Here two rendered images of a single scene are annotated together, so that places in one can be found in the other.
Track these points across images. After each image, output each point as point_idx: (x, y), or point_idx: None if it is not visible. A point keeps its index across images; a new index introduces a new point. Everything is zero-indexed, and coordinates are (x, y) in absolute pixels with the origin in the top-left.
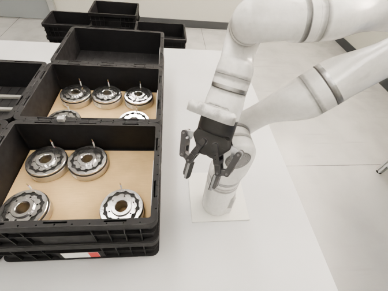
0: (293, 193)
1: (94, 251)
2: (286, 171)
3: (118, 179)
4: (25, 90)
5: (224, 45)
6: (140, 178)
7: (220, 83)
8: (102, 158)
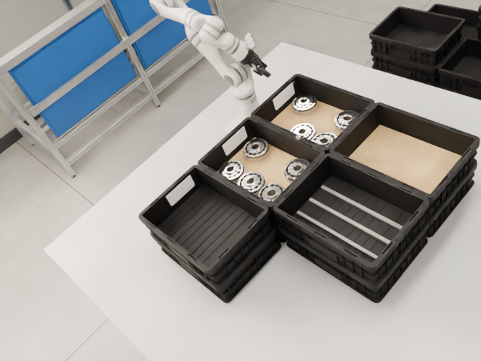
0: (210, 107)
1: None
2: (195, 118)
3: (295, 123)
4: (306, 176)
5: (219, 43)
6: (283, 119)
7: (237, 40)
8: (293, 130)
